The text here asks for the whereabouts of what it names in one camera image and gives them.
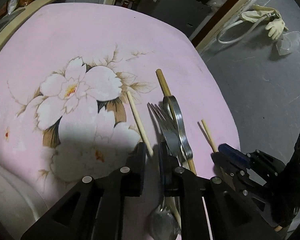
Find clear plastic bag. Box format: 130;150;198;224
276;31;300;56

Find white utensil holder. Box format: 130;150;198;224
0;166;47;239

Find steel fork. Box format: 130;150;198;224
147;103;181;161

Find white hose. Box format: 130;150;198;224
216;17;268;45

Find small white packet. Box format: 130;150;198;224
7;0;19;15

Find dark cabinet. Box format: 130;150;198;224
136;0;211;37

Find steel spoon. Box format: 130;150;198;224
149;197;181;239

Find long wooden spatula handle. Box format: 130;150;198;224
156;69;197;175

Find pink floral cloth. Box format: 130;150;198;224
0;3;239;209

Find steel peeler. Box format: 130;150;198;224
163;95;193;161

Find white rubber glove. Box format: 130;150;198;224
240;4;288;40

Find wooden chopstick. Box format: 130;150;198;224
127;91;153;158
201;119;218;153

